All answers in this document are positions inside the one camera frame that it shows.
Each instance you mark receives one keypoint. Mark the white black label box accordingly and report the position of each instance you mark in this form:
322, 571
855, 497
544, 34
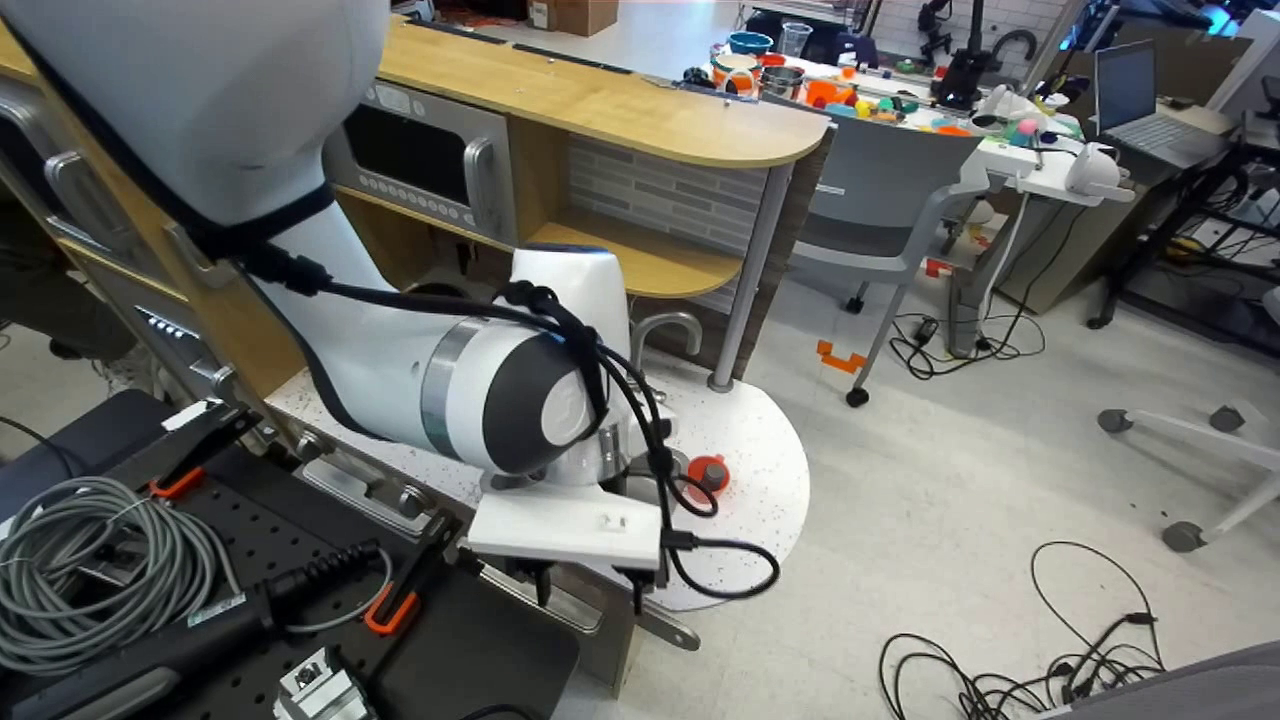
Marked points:
316, 685

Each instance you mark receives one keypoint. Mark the orange black clamp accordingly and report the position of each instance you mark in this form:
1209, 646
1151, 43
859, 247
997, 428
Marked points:
392, 614
179, 481

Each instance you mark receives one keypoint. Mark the black tripod equipment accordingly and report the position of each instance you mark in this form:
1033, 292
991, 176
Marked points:
961, 53

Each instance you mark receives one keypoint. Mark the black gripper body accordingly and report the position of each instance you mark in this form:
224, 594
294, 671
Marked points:
538, 577

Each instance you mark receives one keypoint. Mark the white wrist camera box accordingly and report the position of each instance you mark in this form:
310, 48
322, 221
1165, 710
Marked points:
566, 525

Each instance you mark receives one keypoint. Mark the brown cardboard box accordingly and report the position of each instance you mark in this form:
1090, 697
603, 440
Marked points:
583, 13

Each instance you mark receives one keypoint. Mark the grey toy microwave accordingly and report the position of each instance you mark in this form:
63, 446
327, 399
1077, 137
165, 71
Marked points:
413, 132

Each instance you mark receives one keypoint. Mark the white black Franka robot arm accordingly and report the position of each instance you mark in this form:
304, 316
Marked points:
400, 374

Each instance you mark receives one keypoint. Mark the black box with clamps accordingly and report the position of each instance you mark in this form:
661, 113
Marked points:
266, 534

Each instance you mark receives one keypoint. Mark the grey laptop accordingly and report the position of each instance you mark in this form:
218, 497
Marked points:
1134, 95

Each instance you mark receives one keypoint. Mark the silver support pole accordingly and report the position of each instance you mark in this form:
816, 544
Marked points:
758, 266

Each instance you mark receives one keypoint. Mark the grey chair with silver legs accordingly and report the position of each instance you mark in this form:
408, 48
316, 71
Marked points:
880, 187

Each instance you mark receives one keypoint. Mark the black metal cart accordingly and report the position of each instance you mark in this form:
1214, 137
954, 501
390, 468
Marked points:
1200, 243

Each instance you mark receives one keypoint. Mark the orange plastic piece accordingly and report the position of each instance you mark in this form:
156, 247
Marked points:
842, 359

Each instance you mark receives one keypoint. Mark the white chair base grey feet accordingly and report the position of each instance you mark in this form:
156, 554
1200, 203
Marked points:
1200, 446

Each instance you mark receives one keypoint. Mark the wooden toy kitchen frame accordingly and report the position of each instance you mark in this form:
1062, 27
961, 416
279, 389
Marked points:
603, 102

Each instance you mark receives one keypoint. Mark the white speckled toy kitchen counter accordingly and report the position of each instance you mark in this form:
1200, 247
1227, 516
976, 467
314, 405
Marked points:
763, 440

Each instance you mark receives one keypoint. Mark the white cluttered table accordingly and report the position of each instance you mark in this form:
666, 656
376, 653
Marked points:
1013, 163

